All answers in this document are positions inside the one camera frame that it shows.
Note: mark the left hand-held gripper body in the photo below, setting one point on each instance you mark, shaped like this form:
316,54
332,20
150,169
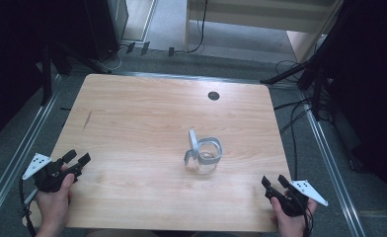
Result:
46,176

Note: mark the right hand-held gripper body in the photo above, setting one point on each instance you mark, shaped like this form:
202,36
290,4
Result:
295,200

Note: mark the person's right hand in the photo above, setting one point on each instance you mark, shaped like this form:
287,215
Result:
292,223

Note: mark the person's left hand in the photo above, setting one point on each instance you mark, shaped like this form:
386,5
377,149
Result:
54,207

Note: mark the black metal stand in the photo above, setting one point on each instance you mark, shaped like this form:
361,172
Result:
315,69
46,79

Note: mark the round dark table grommet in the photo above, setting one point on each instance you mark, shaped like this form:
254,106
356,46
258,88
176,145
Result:
213,95

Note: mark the black cabinet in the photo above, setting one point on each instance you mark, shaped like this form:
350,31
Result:
102,26

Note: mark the white shelf unit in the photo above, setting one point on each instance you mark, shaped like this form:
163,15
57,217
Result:
247,15

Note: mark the metal floor rail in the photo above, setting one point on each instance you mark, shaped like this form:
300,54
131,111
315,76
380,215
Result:
333,171
20,151

